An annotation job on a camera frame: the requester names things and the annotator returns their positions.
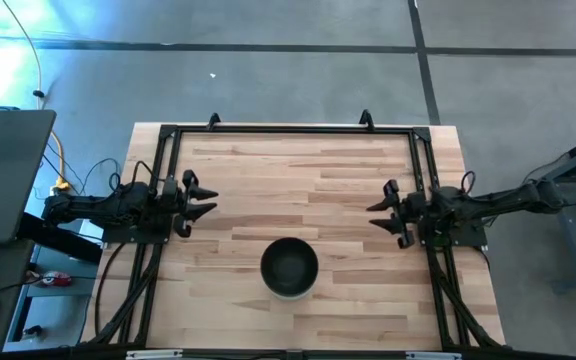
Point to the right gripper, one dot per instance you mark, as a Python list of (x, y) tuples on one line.
[(413, 210)]

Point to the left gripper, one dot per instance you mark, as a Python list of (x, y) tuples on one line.
[(180, 200)]

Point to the dark grey bowl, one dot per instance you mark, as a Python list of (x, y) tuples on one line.
[(288, 267)]

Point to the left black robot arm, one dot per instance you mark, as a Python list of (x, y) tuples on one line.
[(93, 207)]

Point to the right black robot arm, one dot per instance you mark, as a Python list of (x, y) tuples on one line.
[(508, 200)]

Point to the yellow power plug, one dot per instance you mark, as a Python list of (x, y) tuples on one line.
[(61, 187)]

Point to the red handheld device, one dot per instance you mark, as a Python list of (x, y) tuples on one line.
[(58, 279)]

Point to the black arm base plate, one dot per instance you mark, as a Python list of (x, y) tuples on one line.
[(463, 240), (133, 237)]

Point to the black frame clamp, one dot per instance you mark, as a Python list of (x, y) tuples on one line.
[(214, 121), (366, 120)]

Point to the black aluminium table frame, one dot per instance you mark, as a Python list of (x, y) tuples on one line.
[(293, 129)]

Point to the white frame bracket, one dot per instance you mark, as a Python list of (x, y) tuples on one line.
[(153, 354), (433, 356)]

